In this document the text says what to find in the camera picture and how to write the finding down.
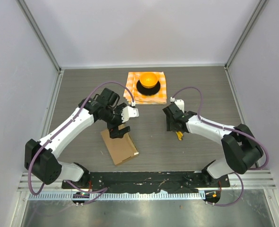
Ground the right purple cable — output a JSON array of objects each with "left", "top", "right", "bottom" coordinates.
[{"left": 171, "top": 86, "right": 270, "bottom": 206}]

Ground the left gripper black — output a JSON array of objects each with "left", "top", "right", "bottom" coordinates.
[{"left": 103, "top": 104, "right": 131, "bottom": 139}]

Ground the brown cardboard express box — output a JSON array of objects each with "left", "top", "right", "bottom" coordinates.
[{"left": 101, "top": 129, "right": 139, "bottom": 166}]

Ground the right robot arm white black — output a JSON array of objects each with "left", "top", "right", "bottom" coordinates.
[{"left": 163, "top": 103, "right": 264, "bottom": 187}]

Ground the orange bowl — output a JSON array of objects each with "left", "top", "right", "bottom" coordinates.
[{"left": 139, "top": 72, "right": 158, "bottom": 88}]

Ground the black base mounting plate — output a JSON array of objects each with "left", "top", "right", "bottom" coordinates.
[{"left": 71, "top": 171, "right": 230, "bottom": 194}]

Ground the aluminium frame rail front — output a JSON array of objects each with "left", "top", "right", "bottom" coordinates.
[{"left": 17, "top": 170, "right": 277, "bottom": 192}]

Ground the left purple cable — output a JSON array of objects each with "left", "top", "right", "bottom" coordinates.
[{"left": 27, "top": 80, "right": 137, "bottom": 205}]

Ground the white slotted cable duct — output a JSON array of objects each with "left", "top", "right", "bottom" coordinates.
[{"left": 28, "top": 191, "right": 205, "bottom": 201}]

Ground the purple cable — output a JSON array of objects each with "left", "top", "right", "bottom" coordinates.
[
  {"left": 27, "top": 80, "right": 137, "bottom": 205},
  {"left": 171, "top": 86, "right": 270, "bottom": 206}
]

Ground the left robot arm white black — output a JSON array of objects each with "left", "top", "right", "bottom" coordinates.
[{"left": 24, "top": 88, "right": 139, "bottom": 189}]

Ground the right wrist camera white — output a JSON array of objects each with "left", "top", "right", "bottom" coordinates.
[{"left": 170, "top": 97, "right": 184, "bottom": 113}]

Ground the black round plate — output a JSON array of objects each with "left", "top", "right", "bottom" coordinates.
[{"left": 136, "top": 80, "right": 161, "bottom": 96}]

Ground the yellow utility knife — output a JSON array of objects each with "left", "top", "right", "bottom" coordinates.
[{"left": 175, "top": 131, "right": 183, "bottom": 141}]

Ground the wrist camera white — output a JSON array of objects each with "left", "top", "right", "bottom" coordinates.
[
  {"left": 170, "top": 97, "right": 184, "bottom": 113},
  {"left": 121, "top": 106, "right": 139, "bottom": 123}
]

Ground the orange checkered cloth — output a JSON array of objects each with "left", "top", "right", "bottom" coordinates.
[{"left": 126, "top": 71, "right": 167, "bottom": 104}]

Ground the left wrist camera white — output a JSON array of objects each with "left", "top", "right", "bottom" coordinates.
[{"left": 121, "top": 106, "right": 139, "bottom": 123}]

